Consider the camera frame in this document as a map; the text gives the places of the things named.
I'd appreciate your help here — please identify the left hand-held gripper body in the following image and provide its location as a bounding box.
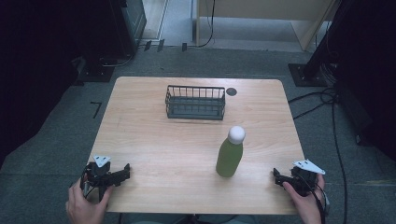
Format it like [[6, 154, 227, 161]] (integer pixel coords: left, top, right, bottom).
[[79, 155, 122, 203]]

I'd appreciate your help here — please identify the green bottle with white cap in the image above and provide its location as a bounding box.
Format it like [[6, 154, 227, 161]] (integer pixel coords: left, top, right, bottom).
[[215, 125, 247, 178]]

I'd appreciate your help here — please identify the black floor cable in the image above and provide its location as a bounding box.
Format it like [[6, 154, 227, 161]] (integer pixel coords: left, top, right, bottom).
[[288, 87, 348, 224]]

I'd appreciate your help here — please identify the dark equipment cabinet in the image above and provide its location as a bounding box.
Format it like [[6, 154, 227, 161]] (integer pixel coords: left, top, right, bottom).
[[102, 0, 148, 59]]

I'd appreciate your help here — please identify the black wire basket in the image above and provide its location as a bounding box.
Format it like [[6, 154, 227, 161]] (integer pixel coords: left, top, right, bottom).
[[164, 84, 226, 121]]

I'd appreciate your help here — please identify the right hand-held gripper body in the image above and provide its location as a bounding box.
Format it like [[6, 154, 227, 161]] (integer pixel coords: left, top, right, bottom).
[[282, 159, 326, 197]]

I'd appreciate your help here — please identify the person's right hand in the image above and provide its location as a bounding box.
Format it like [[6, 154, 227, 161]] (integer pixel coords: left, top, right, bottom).
[[282, 173, 326, 224]]

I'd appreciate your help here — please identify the black stand with base plate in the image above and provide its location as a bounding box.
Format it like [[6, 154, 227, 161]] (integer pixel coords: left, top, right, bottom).
[[288, 0, 353, 88]]

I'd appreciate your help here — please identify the light wooden cabinet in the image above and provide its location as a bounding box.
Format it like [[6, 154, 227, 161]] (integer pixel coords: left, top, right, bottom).
[[195, 0, 339, 52]]

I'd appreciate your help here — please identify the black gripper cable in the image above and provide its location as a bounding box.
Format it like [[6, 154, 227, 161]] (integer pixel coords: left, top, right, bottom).
[[298, 174, 331, 224]]

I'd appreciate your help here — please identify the black stand base plate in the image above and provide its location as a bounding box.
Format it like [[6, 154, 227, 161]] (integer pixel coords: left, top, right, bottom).
[[78, 59, 116, 83]]

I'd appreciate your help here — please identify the person's left hand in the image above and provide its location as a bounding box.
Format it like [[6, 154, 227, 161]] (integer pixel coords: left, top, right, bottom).
[[65, 176, 115, 224]]

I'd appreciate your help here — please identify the black hanging cable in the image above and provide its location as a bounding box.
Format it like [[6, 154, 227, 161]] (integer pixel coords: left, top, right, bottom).
[[196, 0, 217, 49]]

